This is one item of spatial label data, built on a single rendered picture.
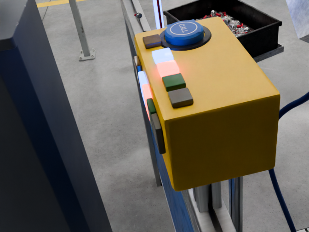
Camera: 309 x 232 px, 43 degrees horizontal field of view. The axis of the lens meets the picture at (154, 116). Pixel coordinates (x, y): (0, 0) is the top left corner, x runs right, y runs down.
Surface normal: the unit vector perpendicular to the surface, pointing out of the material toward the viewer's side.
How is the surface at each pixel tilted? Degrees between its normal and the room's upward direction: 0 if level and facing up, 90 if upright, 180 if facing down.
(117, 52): 0
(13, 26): 0
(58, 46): 0
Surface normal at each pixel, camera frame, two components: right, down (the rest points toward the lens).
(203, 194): 0.19, 0.59
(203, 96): -0.13, -0.77
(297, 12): -0.64, 0.00
